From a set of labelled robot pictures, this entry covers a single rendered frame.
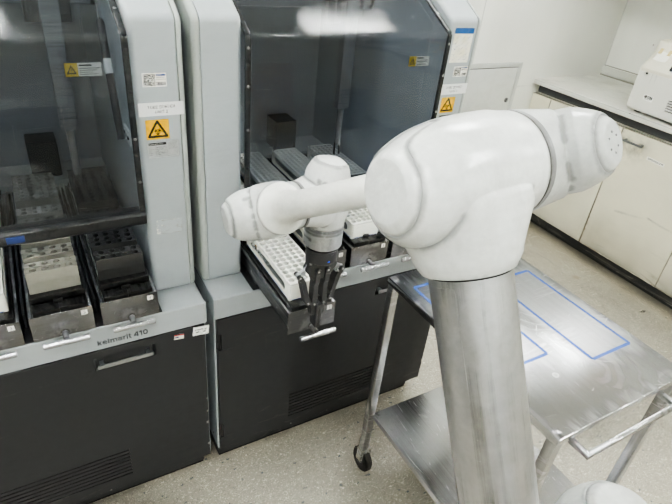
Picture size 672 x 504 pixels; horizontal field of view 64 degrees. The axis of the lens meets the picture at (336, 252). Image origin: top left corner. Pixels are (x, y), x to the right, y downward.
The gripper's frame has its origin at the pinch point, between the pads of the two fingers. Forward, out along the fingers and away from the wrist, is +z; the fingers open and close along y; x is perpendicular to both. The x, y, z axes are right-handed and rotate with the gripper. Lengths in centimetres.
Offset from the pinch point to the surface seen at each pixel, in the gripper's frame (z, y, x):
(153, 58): -55, 28, -31
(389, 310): 7.9, -24.8, -1.5
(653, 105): -17, -230, -66
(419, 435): 52, -35, 12
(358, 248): -0.2, -26.0, -22.3
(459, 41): -58, -57, -31
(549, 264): 80, -202, -73
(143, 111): -44, 31, -31
